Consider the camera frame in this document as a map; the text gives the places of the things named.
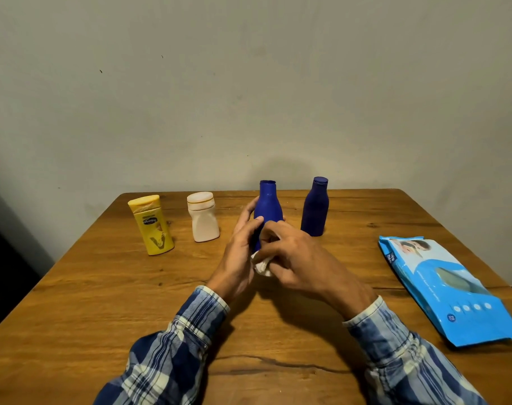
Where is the person's left hand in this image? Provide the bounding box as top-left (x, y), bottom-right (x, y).
top-left (206, 196), bottom-right (265, 304)

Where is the person's right hand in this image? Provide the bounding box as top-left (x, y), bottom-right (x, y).
top-left (252, 220), bottom-right (379, 321)

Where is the white wet wipe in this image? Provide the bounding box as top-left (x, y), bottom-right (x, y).
top-left (250, 236), bottom-right (280, 278)

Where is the white bottle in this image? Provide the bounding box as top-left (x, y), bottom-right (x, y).
top-left (186, 191), bottom-right (221, 244)

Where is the dark blue bottle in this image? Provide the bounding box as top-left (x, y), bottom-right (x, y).
top-left (250, 179), bottom-right (285, 254)
top-left (300, 176), bottom-right (330, 237)

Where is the yellow bottle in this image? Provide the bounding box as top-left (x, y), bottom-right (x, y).
top-left (127, 194), bottom-right (175, 257)

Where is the blue wet wipes pack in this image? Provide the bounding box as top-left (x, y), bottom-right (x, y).
top-left (378, 236), bottom-right (512, 348)

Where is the person's left forearm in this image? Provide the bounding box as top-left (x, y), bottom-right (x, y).
top-left (93, 285), bottom-right (231, 405)

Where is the person's right forearm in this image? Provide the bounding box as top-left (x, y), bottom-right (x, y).
top-left (343, 295), bottom-right (489, 405)

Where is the wooden table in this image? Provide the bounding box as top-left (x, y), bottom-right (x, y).
top-left (0, 188), bottom-right (512, 405)

